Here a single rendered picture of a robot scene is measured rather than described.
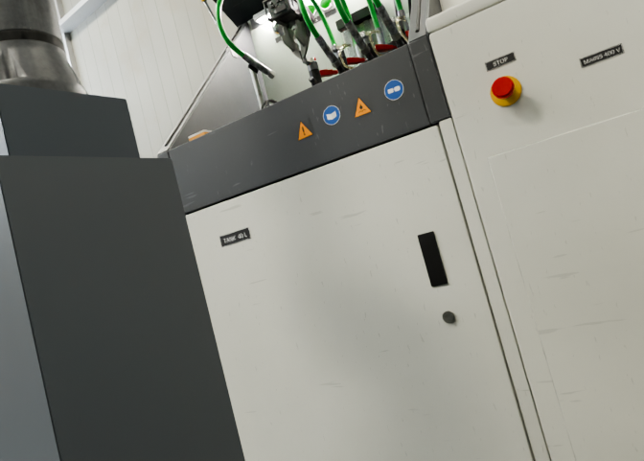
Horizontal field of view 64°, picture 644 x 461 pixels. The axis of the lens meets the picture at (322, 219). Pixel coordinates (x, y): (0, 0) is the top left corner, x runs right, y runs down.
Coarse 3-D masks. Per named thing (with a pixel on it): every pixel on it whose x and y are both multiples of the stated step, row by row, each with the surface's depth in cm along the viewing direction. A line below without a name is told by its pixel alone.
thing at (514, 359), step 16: (448, 128) 94; (448, 144) 94; (464, 160) 93; (464, 176) 93; (464, 192) 93; (464, 208) 93; (480, 224) 92; (480, 240) 92; (480, 256) 92; (496, 272) 92; (496, 288) 92; (496, 304) 92; (496, 320) 92; (512, 336) 91; (512, 352) 91; (512, 368) 91; (528, 384) 90; (528, 400) 90; (528, 416) 90; (528, 432) 90; (544, 448) 89
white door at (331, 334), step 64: (256, 192) 114; (320, 192) 106; (384, 192) 100; (448, 192) 94; (256, 256) 114; (320, 256) 107; (384, 256) 101; (448, 256) 95; (256, 320) 115; (320, 320) 108; (384, 320) 101; (448, 320) 95; (256, 384) 116; (320, 384) 109; (384, 384) 102; (448, 384) 96; (512, 384) 92; (256, 448) 117; (320, 448) 109; (384, 448) 103; (448, 448) 97; (512, 448) 92
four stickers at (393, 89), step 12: (384, 84) 99; (396, 84) 98; (360, 96) 101; (396, 96) 98; (324, 108) 105; (336, 108) 104; (360, 108) 101; (324, 120) 105; (336, 120) 104; (300, 132) 108; (312, 132) 106
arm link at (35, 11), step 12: (0, 0) 69; (12, 0) 69; (24, 0) 70; (36, 0) 71; (48, 0) 74; (0, 12) 68; (12, 12) 69; (24, 12) 70; (36, 12) 71; (48, 12) 73; (0, 24) 68; (12, 24) 69; (24, 24) 69; (36, 24) 70; (48, 24) 72; (60, 36) 75
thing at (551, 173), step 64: (448, 0) 117; (512, 0) 88; (576, 0) 84; (640, 0) 80; (448, 64) 93; (512, 64) 88; (576, 64) 84; (640, 64) 80; (512, 128) 89; (576, 128) 85; (640, 128) 80; (512, 192) 89; (576, 192) 85; (640, 192) 81; (512, 256) 90; (576, 256) 85; (640, 256) 81; (512, 320) 91; (576, 320) 86; (640, 320) 82; (576, 384) 86; (640, 384) 82; (576, 448) 87; (640, 448) 82
